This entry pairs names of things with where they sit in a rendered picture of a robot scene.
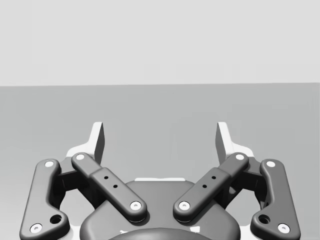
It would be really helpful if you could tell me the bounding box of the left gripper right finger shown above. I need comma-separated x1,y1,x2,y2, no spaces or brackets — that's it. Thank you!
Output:
172,121,302,240

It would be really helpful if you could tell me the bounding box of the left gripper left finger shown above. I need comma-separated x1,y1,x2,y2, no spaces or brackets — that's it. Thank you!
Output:
19,121,148,240

